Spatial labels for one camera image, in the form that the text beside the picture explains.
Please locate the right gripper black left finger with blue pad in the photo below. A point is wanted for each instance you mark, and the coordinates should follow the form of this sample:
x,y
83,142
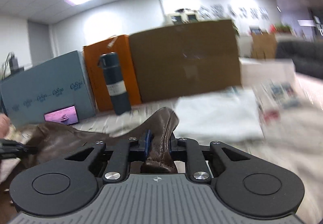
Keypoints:
x,y
126,151

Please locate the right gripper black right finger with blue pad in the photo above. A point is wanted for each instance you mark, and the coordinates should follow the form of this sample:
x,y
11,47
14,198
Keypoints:
x,y
188,151

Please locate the large blue-grey cardboard box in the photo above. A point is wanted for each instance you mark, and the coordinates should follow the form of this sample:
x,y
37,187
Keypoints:
x,y
57,84

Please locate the black device on boxes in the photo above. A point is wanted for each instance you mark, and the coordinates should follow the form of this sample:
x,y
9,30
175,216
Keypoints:
x,y
12,63

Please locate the white cabinet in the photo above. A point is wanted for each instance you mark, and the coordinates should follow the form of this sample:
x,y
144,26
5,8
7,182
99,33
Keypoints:
x,y
182,18

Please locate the brown cardboard box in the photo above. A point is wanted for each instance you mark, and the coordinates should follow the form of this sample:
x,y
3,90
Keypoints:
x,y
185,59

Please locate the orange cardboard box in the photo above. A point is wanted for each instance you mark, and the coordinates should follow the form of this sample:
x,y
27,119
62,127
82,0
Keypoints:
x,y
121,46

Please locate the white folded cloth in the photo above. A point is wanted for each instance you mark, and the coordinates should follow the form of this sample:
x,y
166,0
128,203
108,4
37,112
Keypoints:
x,y
227,116

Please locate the brown leather jacket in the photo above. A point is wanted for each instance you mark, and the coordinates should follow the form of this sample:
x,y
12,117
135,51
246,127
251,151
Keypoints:
x,y
54,140

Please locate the smartphone showing video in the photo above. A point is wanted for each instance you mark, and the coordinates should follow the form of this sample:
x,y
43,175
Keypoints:
x,y
65,116

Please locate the dark blue thermos bottle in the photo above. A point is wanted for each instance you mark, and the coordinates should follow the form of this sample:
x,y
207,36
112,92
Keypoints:
x,y
110,65

